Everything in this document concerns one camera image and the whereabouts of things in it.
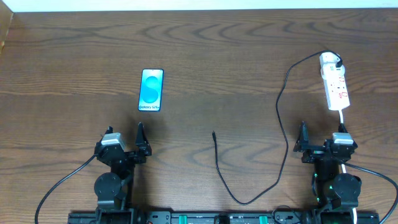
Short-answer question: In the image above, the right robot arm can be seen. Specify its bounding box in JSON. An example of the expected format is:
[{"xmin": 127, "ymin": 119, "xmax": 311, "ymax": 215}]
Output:
[{"xmin": 294, "ymin": 123, "xmax": 362, "ymax": 223}]

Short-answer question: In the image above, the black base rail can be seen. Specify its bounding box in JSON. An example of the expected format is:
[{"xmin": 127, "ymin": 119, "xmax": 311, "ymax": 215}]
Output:
[{"xmin": 67, "ymin": 210, "xmax": 381, "ymax": 224}]

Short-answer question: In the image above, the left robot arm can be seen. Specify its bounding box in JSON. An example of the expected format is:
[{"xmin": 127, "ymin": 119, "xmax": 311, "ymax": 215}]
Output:
[{"xmin": 92, "ymin": 123, "xmax": 152, "ymax": 224}]

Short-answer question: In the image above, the white charger adapter plug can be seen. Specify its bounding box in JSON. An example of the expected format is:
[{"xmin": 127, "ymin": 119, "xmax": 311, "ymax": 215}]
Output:
[{"xmin": 320, "ymin": 52, "xmax": 343, "ymax": 68}]

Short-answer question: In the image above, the white power strip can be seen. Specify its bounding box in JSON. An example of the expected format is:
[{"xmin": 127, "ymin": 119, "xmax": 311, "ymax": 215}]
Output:
[{"xmin": 320, "ymin": 63, "xmax": 350, "ymax": 111}]

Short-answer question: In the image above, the black charging cable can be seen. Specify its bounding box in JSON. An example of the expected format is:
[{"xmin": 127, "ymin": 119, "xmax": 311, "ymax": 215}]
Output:
[{"xmin": 211, "ymin": 50, "xmax": 344, "ymax": 206}]

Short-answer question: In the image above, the blue Galaxy smartphone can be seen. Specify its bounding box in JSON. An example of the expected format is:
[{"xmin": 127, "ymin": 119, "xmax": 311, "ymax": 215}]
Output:
[{"xmin": 138, "ymin": 68, "xmax": 164, "ymax": 112}]

